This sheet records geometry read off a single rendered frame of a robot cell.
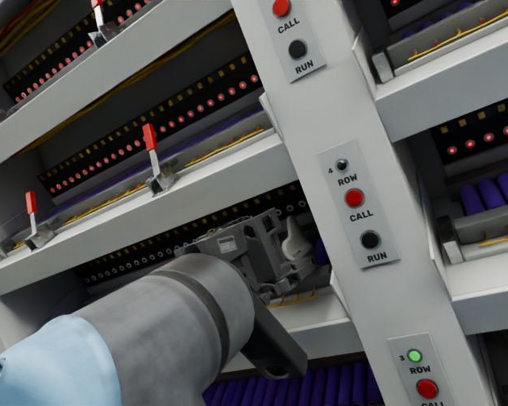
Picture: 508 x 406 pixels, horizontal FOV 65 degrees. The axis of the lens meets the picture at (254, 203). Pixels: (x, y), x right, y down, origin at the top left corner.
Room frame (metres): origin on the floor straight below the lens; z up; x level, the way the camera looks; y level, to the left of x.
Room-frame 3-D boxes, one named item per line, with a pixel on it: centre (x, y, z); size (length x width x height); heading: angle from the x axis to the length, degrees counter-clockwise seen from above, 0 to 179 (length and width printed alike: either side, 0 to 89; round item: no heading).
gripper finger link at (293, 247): (0.47, -0.03, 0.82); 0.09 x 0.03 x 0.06; 146
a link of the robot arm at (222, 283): (0.31, 0.08, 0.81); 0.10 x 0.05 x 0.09; 62
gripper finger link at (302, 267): (0.43, -0.01, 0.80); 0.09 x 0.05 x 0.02; 146
